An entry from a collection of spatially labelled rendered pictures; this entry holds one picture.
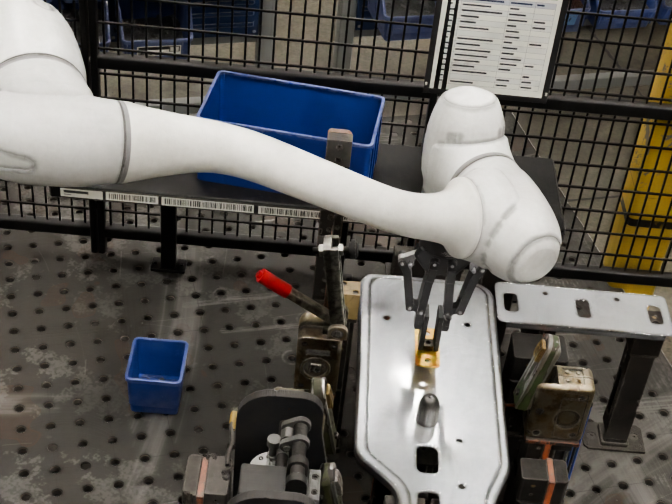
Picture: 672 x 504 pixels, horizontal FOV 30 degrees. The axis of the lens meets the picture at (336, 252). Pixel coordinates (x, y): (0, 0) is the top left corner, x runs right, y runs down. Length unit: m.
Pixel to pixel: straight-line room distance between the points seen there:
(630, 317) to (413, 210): 0.69
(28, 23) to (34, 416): 0.88
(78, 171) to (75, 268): 1.08
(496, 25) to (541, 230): 0.77
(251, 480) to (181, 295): 0.98
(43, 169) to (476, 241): 0.52
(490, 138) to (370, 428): 0.47
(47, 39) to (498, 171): 0.57
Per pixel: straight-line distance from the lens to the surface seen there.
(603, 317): 2.10
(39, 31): 1.57
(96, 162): 1.48
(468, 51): 2.26
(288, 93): 2.27
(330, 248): 1.79
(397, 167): 2.29
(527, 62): 2.28
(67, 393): 2.29
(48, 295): 2.49
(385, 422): 1.85
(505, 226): 1.52
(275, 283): 1.85
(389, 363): 1.94
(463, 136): 1.63
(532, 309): 2.08
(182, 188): 2.20
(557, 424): 1.95
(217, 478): 1.66
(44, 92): 1.49
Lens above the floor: 2.34
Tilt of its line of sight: 39 degrees down
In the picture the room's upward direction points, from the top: 6 degrees clockwise
